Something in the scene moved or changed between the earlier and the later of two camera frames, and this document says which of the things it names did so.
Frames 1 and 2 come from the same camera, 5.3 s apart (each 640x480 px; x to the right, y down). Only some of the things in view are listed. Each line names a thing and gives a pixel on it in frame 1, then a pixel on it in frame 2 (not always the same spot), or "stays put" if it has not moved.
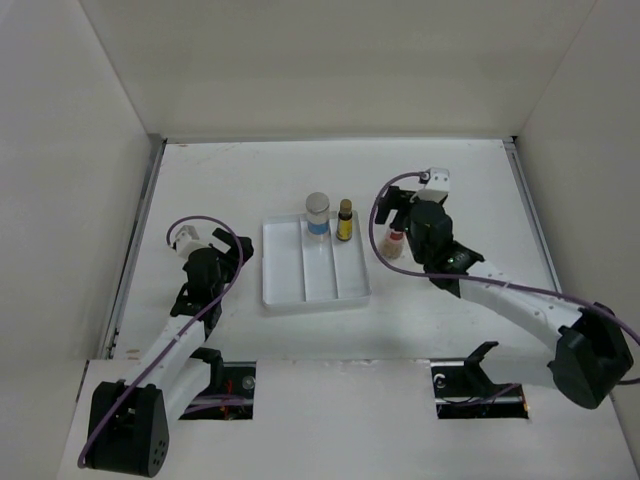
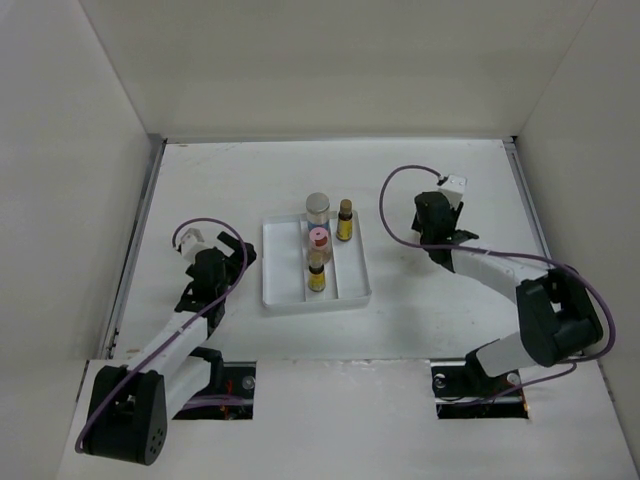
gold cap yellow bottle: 344,220 to 316,278
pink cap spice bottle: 392,246 to 319,246
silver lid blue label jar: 317,208 stays put
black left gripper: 231,257 stays put
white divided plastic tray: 301,269 stays put
